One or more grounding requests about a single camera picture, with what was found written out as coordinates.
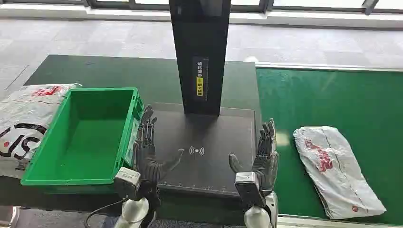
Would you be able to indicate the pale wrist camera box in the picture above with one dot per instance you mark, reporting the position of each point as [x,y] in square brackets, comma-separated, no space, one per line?
[248,187]
[127,182]

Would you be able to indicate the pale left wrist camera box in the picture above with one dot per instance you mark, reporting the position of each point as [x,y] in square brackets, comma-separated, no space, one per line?
[127,182]

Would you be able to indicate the green plastic crate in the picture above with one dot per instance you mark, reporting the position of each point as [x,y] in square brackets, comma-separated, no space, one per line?
[85,141]

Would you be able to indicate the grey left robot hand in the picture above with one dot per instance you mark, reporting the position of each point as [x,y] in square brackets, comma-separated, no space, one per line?
[148,163]

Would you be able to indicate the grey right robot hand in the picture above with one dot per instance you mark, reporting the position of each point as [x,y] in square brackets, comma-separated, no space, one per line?
[266,163]

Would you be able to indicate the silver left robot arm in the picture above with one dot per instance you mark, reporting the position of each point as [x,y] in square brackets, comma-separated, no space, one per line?
[135,212]

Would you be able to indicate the dark table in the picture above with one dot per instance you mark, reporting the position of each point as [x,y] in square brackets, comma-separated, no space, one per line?
[126,75]

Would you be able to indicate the white parcel black red print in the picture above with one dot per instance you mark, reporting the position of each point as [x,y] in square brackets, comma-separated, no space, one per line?
[22,119]

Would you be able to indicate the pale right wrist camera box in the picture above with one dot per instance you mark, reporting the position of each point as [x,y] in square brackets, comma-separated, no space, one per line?
[248,187]

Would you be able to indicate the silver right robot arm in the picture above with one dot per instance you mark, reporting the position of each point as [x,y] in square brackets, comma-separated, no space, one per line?
[258,217]

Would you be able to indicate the black scanner column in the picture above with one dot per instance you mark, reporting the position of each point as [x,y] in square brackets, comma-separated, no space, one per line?
[201,41]

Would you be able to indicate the green conveyor belt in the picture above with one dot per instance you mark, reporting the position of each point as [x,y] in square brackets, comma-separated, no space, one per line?
[330,100]

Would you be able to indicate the yellow label on column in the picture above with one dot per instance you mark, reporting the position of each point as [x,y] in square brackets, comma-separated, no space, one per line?
[200,78]

